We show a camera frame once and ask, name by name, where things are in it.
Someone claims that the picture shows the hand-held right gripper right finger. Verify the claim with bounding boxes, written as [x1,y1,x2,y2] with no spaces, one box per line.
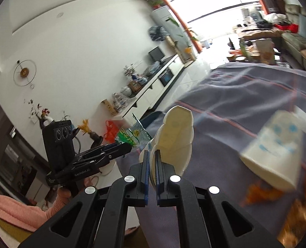
[155,150,285,248]

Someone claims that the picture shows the clear plastic bag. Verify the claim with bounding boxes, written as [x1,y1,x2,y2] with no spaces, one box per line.
[145,62,162,77]

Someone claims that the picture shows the cardboard box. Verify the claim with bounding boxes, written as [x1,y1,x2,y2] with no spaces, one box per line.
[256,38,276,65]

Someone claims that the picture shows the white standing air conditioner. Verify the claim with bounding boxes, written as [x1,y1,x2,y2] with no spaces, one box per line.
[151,5,187,58]

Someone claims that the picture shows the yellow box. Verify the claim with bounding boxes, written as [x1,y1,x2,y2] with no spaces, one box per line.
[101,99,119,116]

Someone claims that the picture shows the white paper cup blue print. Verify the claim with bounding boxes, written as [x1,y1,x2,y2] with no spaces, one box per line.
[240,110,306,192]

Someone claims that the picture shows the orange peel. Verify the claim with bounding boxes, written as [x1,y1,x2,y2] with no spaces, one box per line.
[246,182,280,205]

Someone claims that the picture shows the dark vase with yellow flowers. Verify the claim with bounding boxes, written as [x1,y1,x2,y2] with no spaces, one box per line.
[78,119,104,148]

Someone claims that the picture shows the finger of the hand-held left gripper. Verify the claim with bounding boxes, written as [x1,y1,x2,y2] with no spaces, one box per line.
[79,143,132,158]
[74,151,129,168]

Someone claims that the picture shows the black monitor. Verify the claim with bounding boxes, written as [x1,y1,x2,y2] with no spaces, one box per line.
[148,46,166,62]

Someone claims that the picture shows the small plant with red pot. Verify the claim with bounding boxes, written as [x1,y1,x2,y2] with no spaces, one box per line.
[148,0,166,9]

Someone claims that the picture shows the dark plastic bag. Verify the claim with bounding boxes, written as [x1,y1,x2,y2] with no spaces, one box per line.
[148,26,168,42]

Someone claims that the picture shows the white TV cabinet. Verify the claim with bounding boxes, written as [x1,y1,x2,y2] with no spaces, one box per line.
[99,54,185,127]

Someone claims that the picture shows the red cloth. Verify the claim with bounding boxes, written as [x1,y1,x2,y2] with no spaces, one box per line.
[274,23,298,33]

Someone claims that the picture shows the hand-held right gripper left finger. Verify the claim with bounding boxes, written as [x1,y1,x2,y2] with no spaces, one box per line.
[17,150,151,248]

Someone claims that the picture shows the black oven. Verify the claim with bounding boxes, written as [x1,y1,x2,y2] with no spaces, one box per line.
[158,70,174,87]

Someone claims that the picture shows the tall green potted plant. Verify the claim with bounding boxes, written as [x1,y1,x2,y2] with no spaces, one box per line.
[166,17,200,63]

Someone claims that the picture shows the butterfly wall stickers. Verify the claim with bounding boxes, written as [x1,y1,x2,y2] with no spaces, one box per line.
[23,98,43,120]

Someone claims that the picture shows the crushed cream plastic bottle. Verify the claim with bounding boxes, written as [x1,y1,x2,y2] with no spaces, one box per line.
[139,105,195,176]

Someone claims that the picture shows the person's left hand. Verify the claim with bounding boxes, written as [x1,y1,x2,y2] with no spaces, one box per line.
[55,186,73,207]

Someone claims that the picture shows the green snack wrapper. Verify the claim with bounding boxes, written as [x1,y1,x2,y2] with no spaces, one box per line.
[116,113,153,149]

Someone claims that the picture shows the woven basket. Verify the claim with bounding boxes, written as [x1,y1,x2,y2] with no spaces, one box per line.
[128,80,143,92]

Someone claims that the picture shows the green leather sofa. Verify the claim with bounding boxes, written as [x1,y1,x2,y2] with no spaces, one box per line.
[280,4,306,74]

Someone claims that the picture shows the golden crumpled snack bag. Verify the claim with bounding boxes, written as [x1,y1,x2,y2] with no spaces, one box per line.
[278,199,306,241]

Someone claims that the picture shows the red plastic bag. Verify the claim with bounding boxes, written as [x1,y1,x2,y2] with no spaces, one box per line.
[104,120,120,144]

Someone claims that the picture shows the white vase with red flowers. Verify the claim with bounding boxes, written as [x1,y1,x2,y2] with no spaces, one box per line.
[41,108,53,128]

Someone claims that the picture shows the round wall clock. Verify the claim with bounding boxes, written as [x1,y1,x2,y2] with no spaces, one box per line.
[13,59,37,84]

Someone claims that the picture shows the dark display cabinet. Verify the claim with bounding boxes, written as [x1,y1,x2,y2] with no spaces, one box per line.
[0,124,50,204]

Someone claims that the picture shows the cluttered coffee table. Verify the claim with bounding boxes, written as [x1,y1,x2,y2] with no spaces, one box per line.
[237,28,283,42]

